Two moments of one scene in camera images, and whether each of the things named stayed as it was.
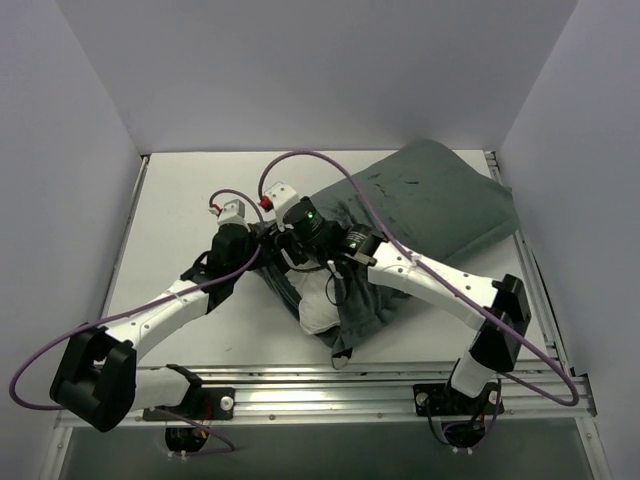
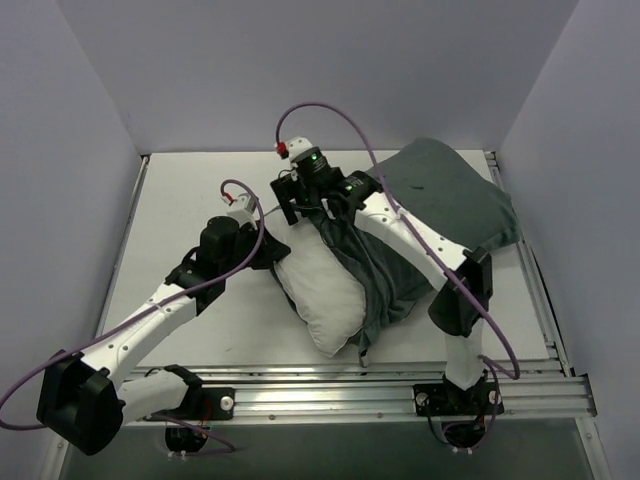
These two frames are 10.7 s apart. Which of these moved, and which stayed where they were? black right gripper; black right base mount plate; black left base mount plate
Moved: black right gripper
Stayed: black right base mount plate; black left base mount plate
